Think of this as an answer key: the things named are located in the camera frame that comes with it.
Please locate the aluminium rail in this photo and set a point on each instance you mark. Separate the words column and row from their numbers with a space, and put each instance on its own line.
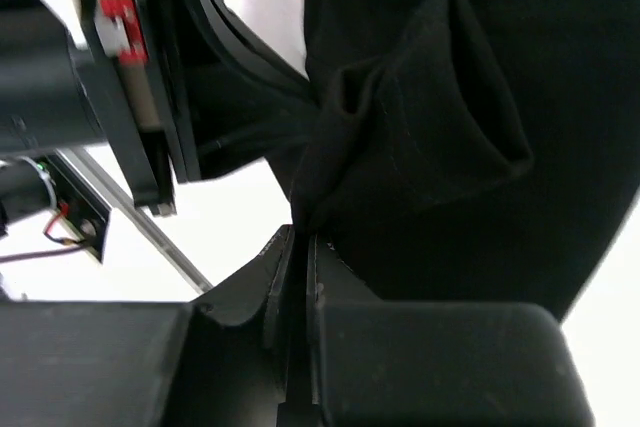
column 105, row 186

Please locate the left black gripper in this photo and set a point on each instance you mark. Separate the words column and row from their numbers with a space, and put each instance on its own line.
column 184, row 91

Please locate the black skirt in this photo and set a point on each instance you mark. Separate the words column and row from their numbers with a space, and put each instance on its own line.
column 481, row 150

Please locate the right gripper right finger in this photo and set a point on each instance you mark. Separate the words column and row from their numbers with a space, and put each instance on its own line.
column 383, row 363

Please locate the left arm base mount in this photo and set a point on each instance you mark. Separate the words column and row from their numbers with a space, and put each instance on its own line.
column 81, row 216

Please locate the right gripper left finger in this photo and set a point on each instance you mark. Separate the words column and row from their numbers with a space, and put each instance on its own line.
column 200, row 363

